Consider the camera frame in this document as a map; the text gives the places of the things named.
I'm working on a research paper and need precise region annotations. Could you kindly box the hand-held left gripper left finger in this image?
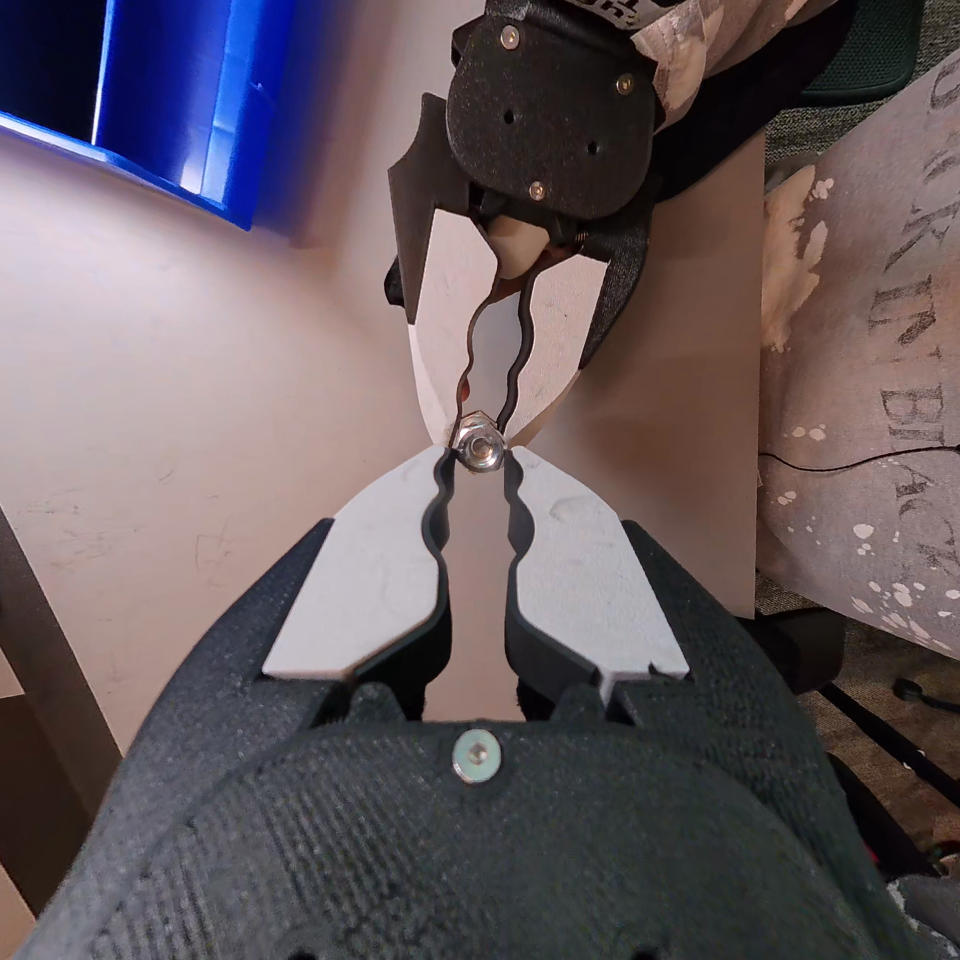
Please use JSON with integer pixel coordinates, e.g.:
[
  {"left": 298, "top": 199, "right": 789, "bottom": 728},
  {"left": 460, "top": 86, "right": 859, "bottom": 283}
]
[{"left": 260, "top": 444, "right": 457, "bottom": 706}]

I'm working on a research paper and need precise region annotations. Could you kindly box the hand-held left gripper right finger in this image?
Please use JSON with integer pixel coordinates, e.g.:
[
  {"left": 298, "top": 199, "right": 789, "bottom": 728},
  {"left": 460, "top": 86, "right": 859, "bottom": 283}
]
[{"left": 502, "top": 447, "right": 691, "bottom": 714}]

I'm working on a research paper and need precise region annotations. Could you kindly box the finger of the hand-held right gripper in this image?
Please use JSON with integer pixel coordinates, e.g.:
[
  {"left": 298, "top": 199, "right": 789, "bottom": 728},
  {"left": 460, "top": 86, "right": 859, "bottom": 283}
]
[
  {"left": 407, "top": 208, "right": 499, "bottom": 447},
  {"left": 498, "top": 249, "right": 610, "bottom": 445}
]

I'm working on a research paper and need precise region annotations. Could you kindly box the silver hex nut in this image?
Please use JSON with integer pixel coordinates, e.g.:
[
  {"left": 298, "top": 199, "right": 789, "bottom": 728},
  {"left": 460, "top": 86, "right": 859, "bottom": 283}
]
[{"left": 452, "top": 409, "right": 514, "bottom": 476}]

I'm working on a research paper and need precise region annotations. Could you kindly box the blue plastic bin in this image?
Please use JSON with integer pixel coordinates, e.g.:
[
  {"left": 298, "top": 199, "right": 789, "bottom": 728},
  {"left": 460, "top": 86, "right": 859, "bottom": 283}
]
[{"left": 0, "top": 0, "right": 303, "bottom": 234}]

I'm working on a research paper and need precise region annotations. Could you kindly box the person's right forearm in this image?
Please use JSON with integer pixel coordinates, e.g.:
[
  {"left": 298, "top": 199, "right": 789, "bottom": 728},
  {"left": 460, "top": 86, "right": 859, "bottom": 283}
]
[{"left": 628, "top": 0, "right": 826, "bottom": 144}]

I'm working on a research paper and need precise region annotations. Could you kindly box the person's right hand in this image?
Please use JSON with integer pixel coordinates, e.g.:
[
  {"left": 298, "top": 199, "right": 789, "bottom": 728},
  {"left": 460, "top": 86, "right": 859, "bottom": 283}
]
[{"left": 486, "top": 217, "right": 550, "bottom": 280}]

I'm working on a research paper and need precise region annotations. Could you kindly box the person's grey splattered hoodie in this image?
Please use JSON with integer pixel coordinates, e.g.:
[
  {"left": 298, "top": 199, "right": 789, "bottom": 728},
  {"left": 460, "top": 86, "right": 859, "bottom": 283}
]
[{"left": 757, "top": 45, "right": 960, "bottom": 654}]

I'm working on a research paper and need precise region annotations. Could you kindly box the thin black cable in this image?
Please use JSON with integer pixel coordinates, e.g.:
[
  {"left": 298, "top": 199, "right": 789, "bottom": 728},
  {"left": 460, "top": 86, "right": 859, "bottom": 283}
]
[{"left": 780, "top": 444, "right": 960, "bottom": 475}]

